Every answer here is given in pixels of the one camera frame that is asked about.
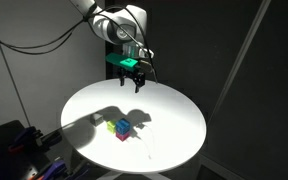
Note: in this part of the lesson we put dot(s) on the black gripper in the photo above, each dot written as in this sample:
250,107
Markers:
132,74

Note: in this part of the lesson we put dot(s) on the blue block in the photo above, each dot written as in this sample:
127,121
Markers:
122,125

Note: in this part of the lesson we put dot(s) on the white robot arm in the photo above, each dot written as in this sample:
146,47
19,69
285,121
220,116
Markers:
117,30

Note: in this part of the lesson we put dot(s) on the lime green block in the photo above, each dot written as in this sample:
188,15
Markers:
110,126

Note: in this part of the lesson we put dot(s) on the grey block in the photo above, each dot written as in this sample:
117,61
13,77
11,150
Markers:
96,119

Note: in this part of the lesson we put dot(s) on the pink block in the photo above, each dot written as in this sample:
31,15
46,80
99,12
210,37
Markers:
122,136

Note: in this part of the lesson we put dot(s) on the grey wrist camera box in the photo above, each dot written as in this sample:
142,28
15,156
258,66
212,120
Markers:
146,66

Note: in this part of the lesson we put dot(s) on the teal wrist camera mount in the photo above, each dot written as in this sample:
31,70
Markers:
120,61

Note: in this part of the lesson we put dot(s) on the white table pedestal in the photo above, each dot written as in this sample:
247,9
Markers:
130,176

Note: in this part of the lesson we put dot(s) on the pale panel frame strip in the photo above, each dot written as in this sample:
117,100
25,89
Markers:
240,60

